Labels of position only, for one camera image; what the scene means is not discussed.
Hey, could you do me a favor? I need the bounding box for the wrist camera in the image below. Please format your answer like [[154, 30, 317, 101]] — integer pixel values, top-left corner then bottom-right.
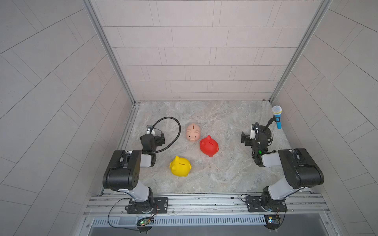
[[146, 124, 155, 135], [250, 124, 256, 140]]

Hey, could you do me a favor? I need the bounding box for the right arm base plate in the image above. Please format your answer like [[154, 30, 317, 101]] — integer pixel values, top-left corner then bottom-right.
[[245, 196, 287, 213]]

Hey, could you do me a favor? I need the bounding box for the blue toy microphone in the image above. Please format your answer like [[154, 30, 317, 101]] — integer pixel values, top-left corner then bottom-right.
[[272, 105, 283, 129]]

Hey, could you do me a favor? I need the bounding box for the left controller board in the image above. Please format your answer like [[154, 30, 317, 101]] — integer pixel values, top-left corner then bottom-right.
[[136, 217, 155, 232]]

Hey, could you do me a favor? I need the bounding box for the yellow piggy bank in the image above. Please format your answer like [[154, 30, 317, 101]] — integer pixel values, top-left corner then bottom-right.
[[169, 156, 192, 177]]

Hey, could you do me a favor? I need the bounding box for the pink piggy bank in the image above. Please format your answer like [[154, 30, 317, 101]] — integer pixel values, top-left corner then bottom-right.
[[186, 124, 201, 142]]

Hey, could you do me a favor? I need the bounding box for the right controller board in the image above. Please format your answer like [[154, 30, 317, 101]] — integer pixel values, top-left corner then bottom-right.
[[264, 215, 281, 230]]

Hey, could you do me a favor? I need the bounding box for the black microphone stand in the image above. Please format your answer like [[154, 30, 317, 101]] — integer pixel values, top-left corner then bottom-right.
[[253, 117, 276, 140]]

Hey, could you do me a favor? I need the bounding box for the aluminium rail frame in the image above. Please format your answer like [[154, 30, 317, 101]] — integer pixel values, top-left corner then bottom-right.
[[75, 192, 341, 236]]

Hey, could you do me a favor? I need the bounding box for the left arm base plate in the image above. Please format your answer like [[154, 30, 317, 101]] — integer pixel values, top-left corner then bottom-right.
[[125, 197, 169, 214]]

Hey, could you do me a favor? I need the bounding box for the red piggy bank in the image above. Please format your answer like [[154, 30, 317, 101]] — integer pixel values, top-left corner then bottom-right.
[[199, 135, 219, 157]]

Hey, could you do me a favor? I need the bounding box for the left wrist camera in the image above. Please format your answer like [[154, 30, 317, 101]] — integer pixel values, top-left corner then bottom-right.
[[146, 124, 155, 135]]

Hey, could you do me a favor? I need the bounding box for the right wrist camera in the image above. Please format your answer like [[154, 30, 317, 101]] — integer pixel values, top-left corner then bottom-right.
[[250, 124, 256, 140]]

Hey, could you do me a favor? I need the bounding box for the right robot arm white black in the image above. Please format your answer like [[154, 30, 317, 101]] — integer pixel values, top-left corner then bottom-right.
[[241, 132, 324, 212]]

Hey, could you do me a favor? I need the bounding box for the controller board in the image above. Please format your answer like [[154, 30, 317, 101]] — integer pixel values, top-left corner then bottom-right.
[[136, 217, 155, 232], [264, 215, 281, 230]]

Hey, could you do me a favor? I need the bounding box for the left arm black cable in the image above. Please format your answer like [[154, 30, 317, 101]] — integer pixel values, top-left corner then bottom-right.
[[149, 116, 182, 154]]

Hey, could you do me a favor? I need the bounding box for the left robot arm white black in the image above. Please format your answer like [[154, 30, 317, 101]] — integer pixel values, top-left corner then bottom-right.
[[102, 130, 165, 213]]

